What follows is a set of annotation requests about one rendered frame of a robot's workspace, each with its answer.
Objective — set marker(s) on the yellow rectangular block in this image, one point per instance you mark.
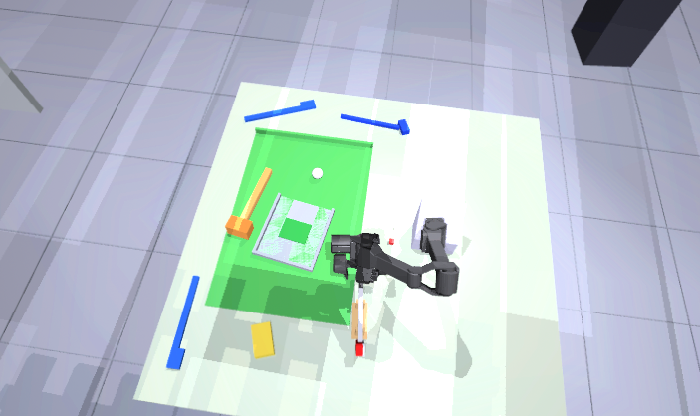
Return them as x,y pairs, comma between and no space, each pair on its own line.
262,340

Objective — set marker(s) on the green flat mat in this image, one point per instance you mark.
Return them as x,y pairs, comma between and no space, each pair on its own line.
250,283

